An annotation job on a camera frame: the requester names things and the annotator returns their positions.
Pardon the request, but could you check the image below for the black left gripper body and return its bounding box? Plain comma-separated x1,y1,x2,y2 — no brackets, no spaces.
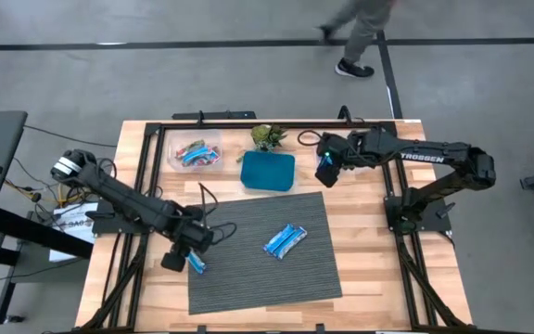
172,215,216,255

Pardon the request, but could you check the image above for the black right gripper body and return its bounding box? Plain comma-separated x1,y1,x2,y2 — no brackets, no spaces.
317,132,356,166

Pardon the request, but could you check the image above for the blue and red granola bar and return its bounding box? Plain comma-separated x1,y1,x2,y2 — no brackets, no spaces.
199,146,222,167
182,147,213,164

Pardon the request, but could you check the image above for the green and red granola bar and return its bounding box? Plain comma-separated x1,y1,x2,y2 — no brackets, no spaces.
176,139,206,159

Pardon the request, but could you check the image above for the grey woven mat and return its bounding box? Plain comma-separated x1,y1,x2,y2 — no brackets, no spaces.
186,191,344,316

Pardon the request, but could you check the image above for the small green plant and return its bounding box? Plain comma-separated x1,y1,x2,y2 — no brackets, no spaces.
235,122,289,163

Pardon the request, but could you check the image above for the teal plastic box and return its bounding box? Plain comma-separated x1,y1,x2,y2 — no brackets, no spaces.
240,149,297,193

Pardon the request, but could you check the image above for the walking person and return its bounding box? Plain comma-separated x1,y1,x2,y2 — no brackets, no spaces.
318,0,396,79

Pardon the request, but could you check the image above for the white printed box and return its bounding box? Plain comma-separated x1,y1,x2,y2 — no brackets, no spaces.
48,201,99,263

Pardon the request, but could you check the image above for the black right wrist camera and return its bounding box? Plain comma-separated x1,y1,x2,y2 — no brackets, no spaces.
314,162,341,189

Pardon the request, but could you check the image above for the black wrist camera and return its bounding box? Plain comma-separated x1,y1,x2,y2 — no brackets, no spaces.
314,162,341,189
160,250,188,274

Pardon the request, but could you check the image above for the black cable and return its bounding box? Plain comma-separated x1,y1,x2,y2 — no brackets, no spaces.
197,182,220,222
209,222,238,246
297,129,326,148

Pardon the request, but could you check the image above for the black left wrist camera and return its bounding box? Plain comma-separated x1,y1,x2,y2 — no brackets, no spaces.
160,250,188,274

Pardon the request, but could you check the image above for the black table frame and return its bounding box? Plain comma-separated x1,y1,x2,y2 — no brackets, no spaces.
74,118,475,334

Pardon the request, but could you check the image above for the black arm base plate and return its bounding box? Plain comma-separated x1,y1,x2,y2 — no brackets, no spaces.
384,194,452,233
91,199,157,236

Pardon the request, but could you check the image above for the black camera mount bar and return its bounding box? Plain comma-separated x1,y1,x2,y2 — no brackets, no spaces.
172,109,258,121

